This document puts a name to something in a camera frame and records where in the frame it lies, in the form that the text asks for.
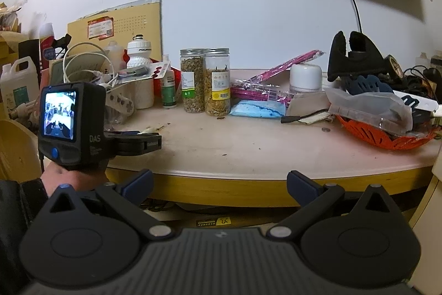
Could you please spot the black tape roll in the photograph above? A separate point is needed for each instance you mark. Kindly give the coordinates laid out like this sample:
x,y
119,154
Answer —
x,y
393,66

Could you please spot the white cream jar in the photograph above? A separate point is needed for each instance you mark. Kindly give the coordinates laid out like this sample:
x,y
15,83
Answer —
x,y
305,77

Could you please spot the white flat tool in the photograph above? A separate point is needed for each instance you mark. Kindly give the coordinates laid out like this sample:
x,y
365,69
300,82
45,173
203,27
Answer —
x,y
417,101

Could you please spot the yellow label dried flower jar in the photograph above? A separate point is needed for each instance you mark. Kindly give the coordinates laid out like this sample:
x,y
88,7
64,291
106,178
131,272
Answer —
x,y
217,84

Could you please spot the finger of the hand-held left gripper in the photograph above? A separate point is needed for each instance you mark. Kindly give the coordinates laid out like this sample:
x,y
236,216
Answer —
x,y
141,143

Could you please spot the beige paper pouch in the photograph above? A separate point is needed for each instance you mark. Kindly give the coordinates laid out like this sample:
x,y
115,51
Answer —
x,y
305,103

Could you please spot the clear plastic bag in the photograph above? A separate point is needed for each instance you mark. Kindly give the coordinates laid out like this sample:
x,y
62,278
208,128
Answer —
x,y
366,108

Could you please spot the white plastic jug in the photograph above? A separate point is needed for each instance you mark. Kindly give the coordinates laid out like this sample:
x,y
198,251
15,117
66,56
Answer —
x,y
19,87

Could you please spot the dark dried herb jar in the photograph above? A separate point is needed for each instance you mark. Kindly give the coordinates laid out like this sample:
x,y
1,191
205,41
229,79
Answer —
x,y
192,84

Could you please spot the yellow chair back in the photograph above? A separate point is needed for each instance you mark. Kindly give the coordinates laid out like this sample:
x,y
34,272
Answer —
x,y
17,146

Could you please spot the red dotted blister card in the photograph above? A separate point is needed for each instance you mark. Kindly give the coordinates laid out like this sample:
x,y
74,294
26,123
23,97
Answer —
x,y
159,69

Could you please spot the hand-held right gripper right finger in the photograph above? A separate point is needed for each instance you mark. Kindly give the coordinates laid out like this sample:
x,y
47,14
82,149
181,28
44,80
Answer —
x,y
301,185

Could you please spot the blue face mask pack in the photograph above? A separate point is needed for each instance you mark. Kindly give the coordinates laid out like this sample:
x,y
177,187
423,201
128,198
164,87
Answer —
x,y
257,108

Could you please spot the red and white spray can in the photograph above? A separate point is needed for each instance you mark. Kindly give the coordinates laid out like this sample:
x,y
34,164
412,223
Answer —
x,y
47,46

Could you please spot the yellow cardboard envelope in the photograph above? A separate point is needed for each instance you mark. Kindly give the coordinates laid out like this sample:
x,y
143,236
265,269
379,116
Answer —
x,y
138,22

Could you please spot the person's left hand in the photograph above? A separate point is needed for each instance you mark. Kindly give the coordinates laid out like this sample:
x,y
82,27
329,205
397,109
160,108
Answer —
x,y
74,179

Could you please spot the cardboard box with yellow label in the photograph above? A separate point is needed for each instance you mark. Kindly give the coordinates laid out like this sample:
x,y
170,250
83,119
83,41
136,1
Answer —
x,y
212,221

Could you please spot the white sports water bottle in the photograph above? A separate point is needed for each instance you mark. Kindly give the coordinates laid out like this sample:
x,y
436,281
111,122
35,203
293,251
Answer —
x,y
138,53

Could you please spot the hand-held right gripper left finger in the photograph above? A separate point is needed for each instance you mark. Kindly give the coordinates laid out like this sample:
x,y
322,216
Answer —
x,y
138,183

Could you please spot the white power strip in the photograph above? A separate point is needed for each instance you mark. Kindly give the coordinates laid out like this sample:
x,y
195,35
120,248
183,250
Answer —
x,y
119,101

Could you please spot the small green bottle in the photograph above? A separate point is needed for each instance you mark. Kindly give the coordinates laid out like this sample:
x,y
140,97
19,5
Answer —
x,y
169,89

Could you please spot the orange plastic basket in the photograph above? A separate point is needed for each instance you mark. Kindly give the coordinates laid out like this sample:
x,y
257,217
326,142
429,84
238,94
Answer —
x,y
373,139

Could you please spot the white cylindrical container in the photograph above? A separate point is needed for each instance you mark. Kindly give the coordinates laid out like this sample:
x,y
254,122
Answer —
x,y
143,93

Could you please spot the pink striped packet bundle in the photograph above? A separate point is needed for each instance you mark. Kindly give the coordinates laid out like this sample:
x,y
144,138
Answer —
x,y
262,93

